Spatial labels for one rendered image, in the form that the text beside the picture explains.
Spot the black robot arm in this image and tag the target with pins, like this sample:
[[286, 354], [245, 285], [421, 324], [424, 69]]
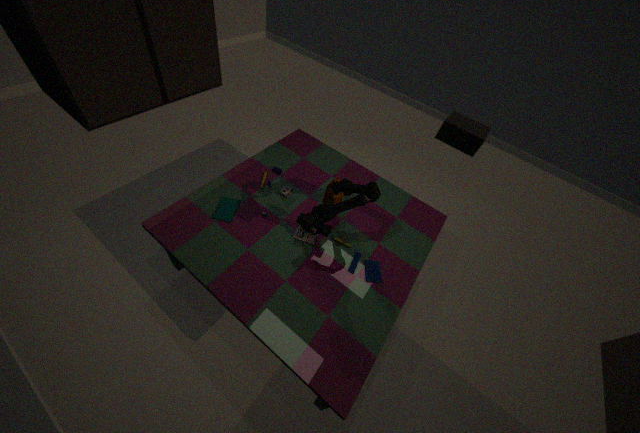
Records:
[[327, 212]]

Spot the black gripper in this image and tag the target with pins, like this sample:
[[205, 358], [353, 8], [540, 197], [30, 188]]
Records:
[[321, 228]]

